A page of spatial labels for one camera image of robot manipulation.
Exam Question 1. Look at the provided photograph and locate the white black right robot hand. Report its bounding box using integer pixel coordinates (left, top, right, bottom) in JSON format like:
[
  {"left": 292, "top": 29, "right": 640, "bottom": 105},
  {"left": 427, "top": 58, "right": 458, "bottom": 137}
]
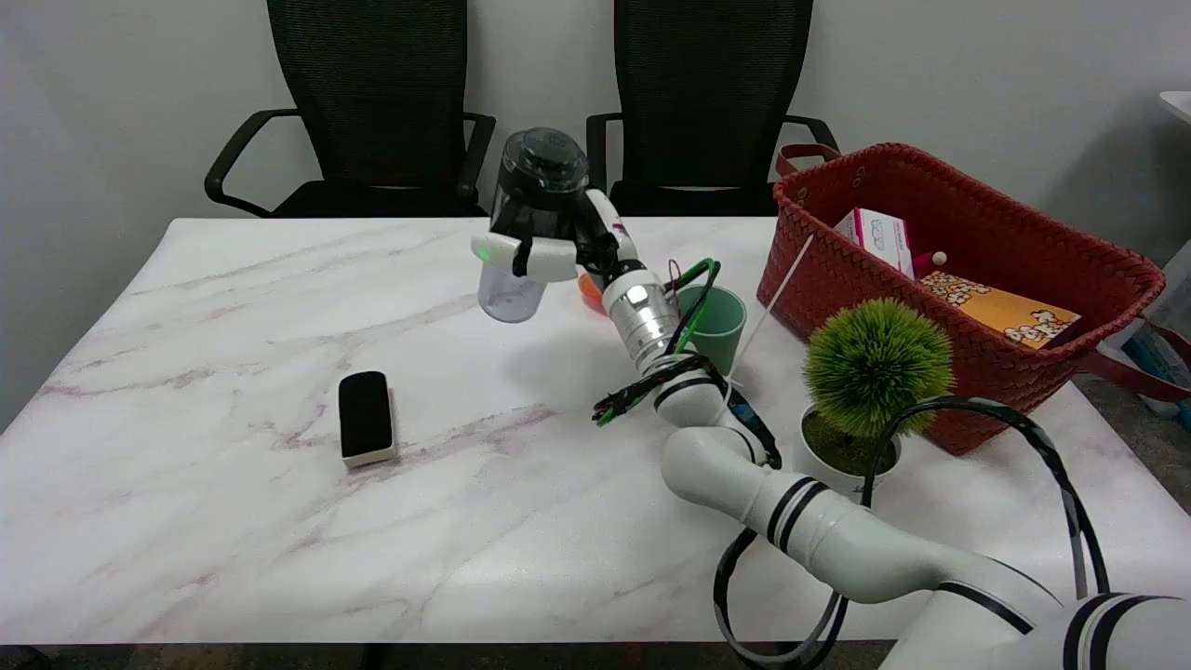
[{"left": 472, "top": 189, "right": 644, "bottom": 286}]

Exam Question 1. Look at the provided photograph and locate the clear bottle with black lid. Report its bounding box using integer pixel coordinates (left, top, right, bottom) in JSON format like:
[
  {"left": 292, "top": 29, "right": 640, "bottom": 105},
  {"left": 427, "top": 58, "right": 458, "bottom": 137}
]
[{"left": 477, "top": 127, "right": 591, "bottom": 324}]

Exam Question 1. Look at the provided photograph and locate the brown woven storage basket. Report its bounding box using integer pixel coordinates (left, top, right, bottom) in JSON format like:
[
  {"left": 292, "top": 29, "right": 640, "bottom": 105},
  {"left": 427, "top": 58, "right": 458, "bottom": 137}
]
[{"left": 756, "top": 141, "right": 1191, "bottom": 457}]

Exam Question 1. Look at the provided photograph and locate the green plastic mug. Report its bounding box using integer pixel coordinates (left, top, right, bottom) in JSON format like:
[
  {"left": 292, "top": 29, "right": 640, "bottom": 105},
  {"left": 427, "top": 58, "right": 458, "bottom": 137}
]
[{"left": 676, "top": 284, "right": 748, "bottom": 375}]

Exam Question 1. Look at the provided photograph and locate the black mesh office chair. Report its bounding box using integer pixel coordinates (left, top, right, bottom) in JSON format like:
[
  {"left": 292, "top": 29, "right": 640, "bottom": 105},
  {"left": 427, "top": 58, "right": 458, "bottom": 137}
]
[
  {"left": 586, "top": 0, "right": 841, "bottom": 218},
  {"left": 204, "top": 0, "right": 497, "bottom": 219}
]

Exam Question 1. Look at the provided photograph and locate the white zip tie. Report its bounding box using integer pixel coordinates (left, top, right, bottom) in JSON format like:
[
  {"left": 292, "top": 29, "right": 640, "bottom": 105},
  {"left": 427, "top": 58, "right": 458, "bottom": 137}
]
[{"left": 726, "top": 234, "right": 815, "bottom": 392}]

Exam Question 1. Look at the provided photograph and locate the pink white carton box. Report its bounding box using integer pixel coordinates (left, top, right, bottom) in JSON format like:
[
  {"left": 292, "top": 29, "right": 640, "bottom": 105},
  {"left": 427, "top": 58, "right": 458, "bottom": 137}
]
[{"left": 833, "top": 208, "right": 916, "bottom": 278}]

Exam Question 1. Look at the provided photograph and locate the black whiteboard eraser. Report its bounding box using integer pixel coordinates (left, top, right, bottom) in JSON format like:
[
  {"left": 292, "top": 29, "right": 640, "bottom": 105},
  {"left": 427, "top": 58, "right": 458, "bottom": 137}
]
[{"left": 337, "top": 370, "right": 399, "bottom": 469}]

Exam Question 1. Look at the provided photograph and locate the artificial green plant white pot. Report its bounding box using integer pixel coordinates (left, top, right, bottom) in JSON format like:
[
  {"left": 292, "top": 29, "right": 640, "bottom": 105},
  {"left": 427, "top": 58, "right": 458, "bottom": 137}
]
[{"left": 792, "top": 298, "right": 957, "bottom": 508}]

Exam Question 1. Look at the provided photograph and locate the yellow popcorn box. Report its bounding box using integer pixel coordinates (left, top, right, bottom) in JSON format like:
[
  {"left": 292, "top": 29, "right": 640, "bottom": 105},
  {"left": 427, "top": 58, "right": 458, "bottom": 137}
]
[{"left": 918, "top": 270, "right": 1082, "bottom": 350}]

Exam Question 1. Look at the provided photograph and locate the blue object on floor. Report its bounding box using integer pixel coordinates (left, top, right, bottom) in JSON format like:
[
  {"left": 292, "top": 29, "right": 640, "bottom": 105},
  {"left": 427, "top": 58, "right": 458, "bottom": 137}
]
[{"left": 1121, "top": 330, "right": 1191, "bottom": 429}]

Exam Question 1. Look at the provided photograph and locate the green robot cable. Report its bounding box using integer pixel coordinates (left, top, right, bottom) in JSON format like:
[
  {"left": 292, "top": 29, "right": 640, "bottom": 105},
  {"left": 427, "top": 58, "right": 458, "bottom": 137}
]
[{"left": 670, "top": 259, "right": 722, "bottom": 356}]

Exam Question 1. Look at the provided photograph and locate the multicolour wire bundle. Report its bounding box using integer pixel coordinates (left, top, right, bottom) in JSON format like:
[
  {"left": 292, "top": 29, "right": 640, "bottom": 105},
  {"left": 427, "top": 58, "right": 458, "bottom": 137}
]
[{"left": 593, "top": 354, "right": 783, "bottom": 468}]

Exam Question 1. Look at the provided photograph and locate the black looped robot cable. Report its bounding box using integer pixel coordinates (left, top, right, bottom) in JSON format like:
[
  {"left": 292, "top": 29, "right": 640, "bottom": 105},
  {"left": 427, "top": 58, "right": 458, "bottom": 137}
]
[{"left": 714, "top": 395, "right": 1110, "bottom": 669}]

